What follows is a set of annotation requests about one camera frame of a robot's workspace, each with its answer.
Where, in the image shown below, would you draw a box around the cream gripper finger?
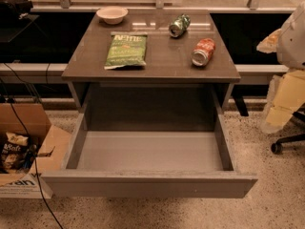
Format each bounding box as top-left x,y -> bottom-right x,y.
260,70 -> 305,134
256,29 -> 281,53

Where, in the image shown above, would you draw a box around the red coke can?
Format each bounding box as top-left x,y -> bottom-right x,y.
192,38 -> 215,66

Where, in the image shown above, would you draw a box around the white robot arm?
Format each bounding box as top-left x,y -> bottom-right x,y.
256,2 -> 305,134

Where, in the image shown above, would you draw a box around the green soda can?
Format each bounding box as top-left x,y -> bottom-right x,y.
169,13 -> 191,38

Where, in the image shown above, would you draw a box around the grey cabinet with top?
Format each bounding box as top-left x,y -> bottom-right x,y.
62,9 -> 240,105

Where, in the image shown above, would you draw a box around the open grey top drawer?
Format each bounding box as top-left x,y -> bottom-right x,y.
41,85 -> 259,199

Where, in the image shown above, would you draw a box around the black office chair base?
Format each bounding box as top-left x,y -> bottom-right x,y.
270,111 -> 305,155

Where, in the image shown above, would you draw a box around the green chip bag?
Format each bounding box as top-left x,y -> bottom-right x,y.
104,31 -> 148,70

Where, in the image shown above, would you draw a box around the white bowl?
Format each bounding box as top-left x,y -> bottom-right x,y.
96,6 -> 128,25

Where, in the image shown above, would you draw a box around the black device on shelf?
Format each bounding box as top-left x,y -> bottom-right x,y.
0,0 -> 33,20

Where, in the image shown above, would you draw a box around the brown cardboard box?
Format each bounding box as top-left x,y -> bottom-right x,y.
0,103 -> 71,198

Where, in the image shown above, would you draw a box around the dark snack bag in box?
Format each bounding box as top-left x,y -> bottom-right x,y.
0,132 -> 38,174

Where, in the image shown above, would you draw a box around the black cable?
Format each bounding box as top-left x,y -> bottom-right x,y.
0,62 -> 65,229

